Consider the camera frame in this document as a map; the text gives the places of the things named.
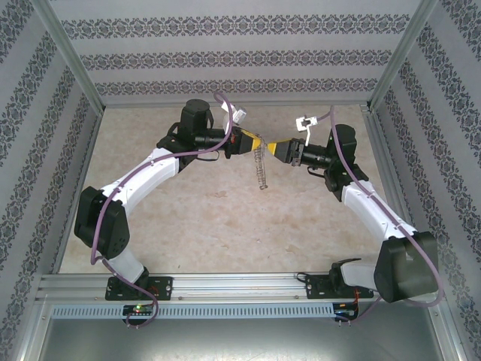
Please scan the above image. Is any slotted grey cable duct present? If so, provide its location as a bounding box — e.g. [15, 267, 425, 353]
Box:
[50, 303, 335, 320]

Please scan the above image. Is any grey metal sheet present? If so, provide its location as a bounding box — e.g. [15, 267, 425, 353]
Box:
[37, 317, 459, 361]

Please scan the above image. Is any metal keyring with small rings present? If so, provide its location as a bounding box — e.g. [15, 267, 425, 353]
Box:
[253, 144, 271, 190]

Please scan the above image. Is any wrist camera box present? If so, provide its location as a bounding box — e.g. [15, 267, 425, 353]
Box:
[220, 102, 249, 140]
[295, 115, 319, 148]

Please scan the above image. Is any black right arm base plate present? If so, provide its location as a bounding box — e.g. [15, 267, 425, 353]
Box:
[304, 273, 375, 301]

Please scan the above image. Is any aluminium mounting rail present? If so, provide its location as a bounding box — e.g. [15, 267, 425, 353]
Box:
[35, 273, 443, 302]

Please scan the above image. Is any aluminium frame post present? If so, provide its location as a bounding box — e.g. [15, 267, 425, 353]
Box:
[366, 0, 440, 112]
[32, 0, 106, 112]

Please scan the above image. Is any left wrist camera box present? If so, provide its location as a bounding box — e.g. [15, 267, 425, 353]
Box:
[220, 102, 249, 140]

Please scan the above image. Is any left circuit board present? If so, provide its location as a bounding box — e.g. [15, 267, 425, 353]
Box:
[123, 304, 156, 316]

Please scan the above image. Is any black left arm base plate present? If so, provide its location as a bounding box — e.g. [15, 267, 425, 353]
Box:
[104, 276, 174, 302]

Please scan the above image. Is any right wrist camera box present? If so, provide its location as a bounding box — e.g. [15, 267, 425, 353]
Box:
[295, 115, 319, 148]

